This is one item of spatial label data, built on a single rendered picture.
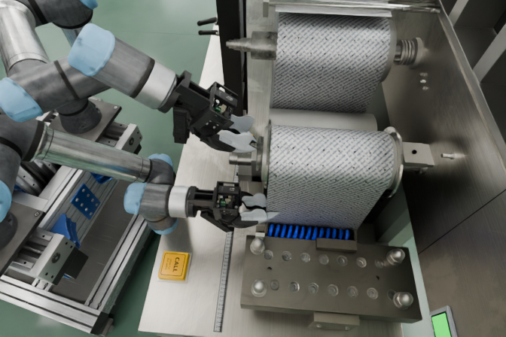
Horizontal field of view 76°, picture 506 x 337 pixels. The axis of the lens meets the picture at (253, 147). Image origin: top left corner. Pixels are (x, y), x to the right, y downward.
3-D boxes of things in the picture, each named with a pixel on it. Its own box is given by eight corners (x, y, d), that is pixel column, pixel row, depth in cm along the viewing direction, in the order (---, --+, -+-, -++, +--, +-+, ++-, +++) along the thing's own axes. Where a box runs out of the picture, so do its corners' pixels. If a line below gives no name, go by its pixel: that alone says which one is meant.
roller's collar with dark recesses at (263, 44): (252, 47, 81) (252, 25, 76) (276, 49, 81) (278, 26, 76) (250, 65, 78) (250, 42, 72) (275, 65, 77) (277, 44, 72)
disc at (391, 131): (371, 152, 78) (392, 111, 66) (373, 153, 78) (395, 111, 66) (379, 209, 70) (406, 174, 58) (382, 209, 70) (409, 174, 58)
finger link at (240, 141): (269, 151, 63) (230, 128, 58) (249, 163, 67) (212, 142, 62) (270, 139, 65) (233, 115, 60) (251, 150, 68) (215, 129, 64)
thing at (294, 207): (265, 221, 85) (267, 188, 70) (356, 228, 84) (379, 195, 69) (264, 223, 84) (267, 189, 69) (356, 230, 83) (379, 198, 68)
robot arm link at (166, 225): (178, 198, 96) (170, 180, 87) (180, 234, 89) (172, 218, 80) (150, 202, 95) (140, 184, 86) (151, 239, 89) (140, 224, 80)
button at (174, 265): (165, 253, 92) (163, 250, 90) (190, 255, 92) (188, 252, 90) (159, 279, 88) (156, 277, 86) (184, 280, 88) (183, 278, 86)
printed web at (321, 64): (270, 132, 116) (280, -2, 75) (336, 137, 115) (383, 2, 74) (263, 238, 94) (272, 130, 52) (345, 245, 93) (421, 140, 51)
